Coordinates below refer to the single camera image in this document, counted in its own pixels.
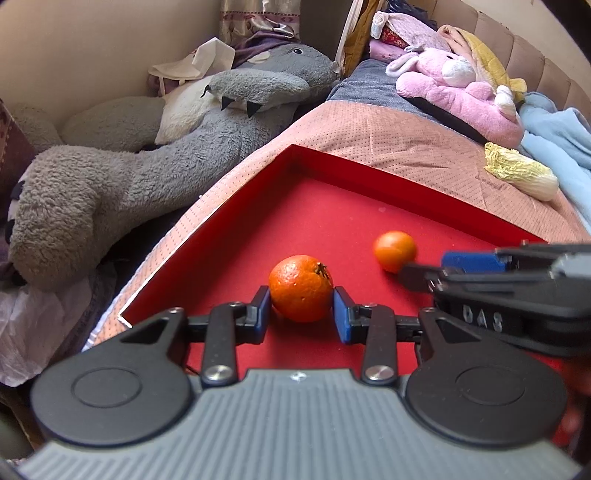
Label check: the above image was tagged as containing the lilac fleece blanket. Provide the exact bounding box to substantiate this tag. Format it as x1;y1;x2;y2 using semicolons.
369;11;451;61

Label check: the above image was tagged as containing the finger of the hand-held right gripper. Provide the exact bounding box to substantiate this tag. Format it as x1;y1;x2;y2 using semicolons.
399;263;444;292
441;250;509;273

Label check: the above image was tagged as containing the napa cabbage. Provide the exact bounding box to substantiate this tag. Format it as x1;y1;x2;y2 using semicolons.
484;142;559;202

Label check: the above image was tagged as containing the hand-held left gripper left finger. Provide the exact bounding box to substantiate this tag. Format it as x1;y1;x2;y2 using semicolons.
121;285;271;387

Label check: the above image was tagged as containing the red tray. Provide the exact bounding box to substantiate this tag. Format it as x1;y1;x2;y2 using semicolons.
121;144;564;384

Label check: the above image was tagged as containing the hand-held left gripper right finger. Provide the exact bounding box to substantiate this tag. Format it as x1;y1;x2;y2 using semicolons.
332;285;481;386

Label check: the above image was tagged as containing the light blue blanket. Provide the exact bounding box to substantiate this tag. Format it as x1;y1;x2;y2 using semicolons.
519;91;591;232

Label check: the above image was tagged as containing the rough orange tangerine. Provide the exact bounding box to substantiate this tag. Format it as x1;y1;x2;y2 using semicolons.
269;255;334;323

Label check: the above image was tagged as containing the brown padded headboard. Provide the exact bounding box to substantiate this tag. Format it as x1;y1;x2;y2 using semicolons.
431;0;591;134

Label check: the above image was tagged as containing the beige patterned curtain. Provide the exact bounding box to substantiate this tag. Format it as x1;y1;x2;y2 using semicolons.
219;0;301;42

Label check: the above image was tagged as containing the wooden board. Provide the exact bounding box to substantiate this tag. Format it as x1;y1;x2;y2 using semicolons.
335;0;370;77

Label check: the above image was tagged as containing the grey plush toy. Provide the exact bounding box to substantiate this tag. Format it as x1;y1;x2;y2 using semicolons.
7;42;340;291

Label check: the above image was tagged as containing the purple cloth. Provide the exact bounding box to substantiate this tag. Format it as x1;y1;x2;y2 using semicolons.
233;30;298;63

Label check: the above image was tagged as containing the white plastic bag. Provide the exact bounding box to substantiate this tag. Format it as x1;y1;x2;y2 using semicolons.
0;272;121;386

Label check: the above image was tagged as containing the white cloth bag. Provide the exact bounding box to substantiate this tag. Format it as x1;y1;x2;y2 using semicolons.
148;37;237;95

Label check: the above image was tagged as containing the pink plush toy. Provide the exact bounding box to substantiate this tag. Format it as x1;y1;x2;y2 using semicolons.
385;46;525;149

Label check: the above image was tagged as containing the grey blanket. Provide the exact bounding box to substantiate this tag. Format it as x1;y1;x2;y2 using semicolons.
325;59;485;144

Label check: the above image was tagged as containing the smooth orange tangerine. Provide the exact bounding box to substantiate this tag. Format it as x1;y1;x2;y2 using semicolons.
373;231;417;274

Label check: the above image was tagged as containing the dark patterned cloth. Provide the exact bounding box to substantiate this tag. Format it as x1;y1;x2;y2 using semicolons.
0;99;38;217

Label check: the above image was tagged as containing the yellow blanket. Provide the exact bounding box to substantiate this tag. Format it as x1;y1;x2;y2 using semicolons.
438;25;527;104

